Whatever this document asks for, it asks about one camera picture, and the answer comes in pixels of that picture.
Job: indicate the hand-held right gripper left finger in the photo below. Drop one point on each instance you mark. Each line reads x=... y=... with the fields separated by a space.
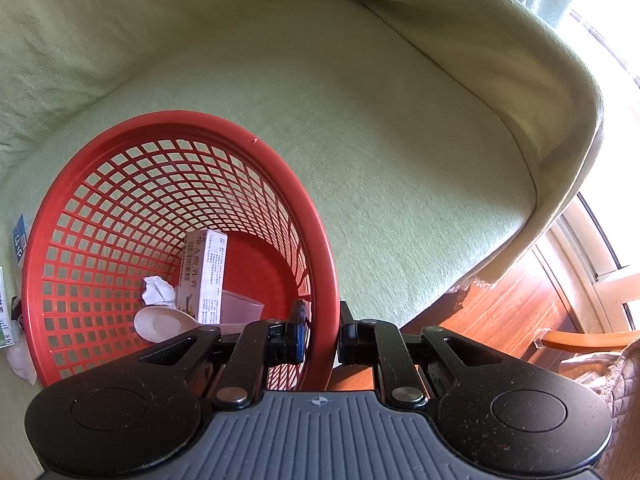
x=298 y=330

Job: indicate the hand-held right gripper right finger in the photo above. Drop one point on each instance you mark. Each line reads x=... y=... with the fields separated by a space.
x=346 y=335

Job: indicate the clear plastic cup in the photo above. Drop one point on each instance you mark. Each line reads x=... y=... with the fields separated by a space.
x=240 y=307

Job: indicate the white printed medicine box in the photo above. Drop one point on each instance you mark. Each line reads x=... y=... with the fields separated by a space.
x=210 y=280

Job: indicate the white plastic spoon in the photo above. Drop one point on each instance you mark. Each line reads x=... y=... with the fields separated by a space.
x=160 y=325

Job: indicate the white tissue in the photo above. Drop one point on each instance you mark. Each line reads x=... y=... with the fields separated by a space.
x=157 y=290

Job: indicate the red plastic mesh basket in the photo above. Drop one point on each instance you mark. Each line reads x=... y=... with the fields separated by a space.
x=185 y=120

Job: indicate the white knitted cloth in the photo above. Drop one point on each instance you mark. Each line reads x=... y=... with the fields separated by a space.
x=20 y=365

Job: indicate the blue printed packet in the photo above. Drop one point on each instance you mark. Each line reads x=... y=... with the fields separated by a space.
x=21 y=240

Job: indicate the green covered sofa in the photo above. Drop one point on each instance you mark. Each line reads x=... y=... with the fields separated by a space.
x=400 y=160

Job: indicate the quilted covered wooden chair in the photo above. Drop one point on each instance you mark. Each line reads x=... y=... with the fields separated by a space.
x=600 y=385

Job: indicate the window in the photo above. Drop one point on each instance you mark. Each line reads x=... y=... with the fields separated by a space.
x=615 y=110

